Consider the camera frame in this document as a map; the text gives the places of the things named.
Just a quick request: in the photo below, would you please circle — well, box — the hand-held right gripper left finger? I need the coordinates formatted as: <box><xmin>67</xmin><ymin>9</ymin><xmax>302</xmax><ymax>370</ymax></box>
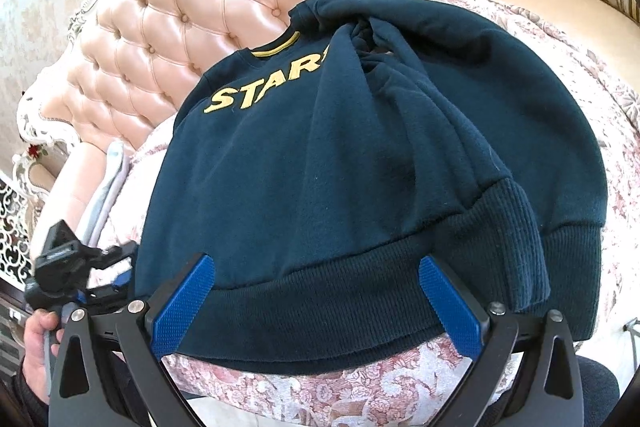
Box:
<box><xmin>47</xmin><ymin>253</ymin><xmax>217</xmax><ymax>427</ymax></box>

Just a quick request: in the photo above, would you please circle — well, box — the person's left forearm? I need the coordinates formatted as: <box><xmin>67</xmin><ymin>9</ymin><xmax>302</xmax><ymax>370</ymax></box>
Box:
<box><xmin>12</xmin><ymin>364</ymin><xmax>51</xmax><ymax>423</ymax></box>

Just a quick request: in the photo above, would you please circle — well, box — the white lattice screen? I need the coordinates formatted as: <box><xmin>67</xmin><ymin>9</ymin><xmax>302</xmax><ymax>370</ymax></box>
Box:
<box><xmin>0</xmin><ymin>179</ymin><xmax>36</xmax><ymax>283</ymax></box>

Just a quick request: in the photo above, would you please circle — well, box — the person's left hand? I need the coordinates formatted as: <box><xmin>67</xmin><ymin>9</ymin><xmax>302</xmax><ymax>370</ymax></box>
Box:
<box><xmin>22</xmin><ymin>311</ymin><xmax>60</xmax><ymax>395</ymax></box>

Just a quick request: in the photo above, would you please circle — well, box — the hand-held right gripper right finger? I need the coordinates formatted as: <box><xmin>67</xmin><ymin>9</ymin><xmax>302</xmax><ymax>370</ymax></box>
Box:
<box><xmin>418</xmin><ymin>254</ymin><xmax>586</xmax><ymax>427</ymax></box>

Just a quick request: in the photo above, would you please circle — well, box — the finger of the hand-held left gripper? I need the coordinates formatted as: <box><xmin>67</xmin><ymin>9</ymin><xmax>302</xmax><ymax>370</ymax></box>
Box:
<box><xmin>75</xmin><ymin>269</ymin><xmax>135</xmax><ymax>305</ymax></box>
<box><xmin>89</xmin><ymin>244</ymin><xmax>138</xmax><ymax>270</ymax></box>

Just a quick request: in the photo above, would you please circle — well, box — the dark blue sweatshirt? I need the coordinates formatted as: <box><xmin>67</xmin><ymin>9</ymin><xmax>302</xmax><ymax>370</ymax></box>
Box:
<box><xmin>134</xmin><ymin>0</ymin><xmax>608</xmax><ymax>377</ymax></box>

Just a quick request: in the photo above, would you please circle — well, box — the pink floral blanket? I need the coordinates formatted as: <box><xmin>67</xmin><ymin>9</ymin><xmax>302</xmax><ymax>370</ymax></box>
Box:
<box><xmin>92</xmin><ymin>0</ymin><xmax>640</xmax><ymax>427</ymax></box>

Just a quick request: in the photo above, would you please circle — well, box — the light blue folded cloth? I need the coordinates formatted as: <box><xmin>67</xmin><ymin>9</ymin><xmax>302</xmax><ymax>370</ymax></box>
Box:
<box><xmin>80</xmin><ymin>139</ymin><xmax>126</xmax><ymax>248</ymax></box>

